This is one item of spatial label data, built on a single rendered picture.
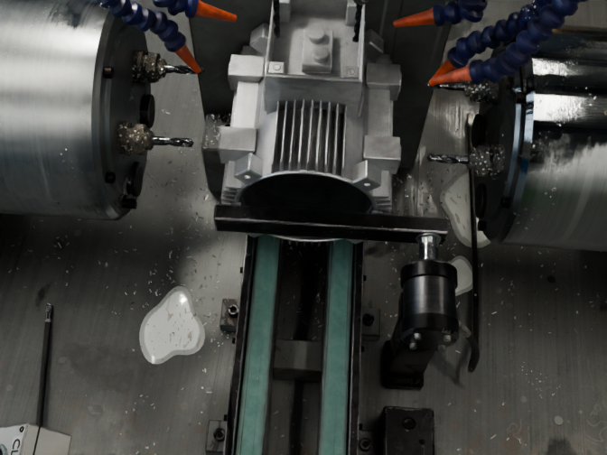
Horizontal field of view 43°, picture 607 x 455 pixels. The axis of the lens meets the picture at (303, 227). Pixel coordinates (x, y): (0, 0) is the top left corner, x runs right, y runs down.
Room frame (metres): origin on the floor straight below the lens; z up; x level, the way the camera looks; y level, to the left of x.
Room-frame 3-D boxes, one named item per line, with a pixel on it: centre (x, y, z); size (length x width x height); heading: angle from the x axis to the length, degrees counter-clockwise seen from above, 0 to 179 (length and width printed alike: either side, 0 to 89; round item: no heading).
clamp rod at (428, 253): (0.36, -0.14, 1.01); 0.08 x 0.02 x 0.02; 179
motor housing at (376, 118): (0.52, 0.00, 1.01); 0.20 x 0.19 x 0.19; 178
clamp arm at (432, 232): (0.40, -0.03, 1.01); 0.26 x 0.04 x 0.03; 89
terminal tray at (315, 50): (0.56, -0.01, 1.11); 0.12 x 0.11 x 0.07; 178
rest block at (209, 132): (0.59, 0.10, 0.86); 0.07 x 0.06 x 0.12; 88
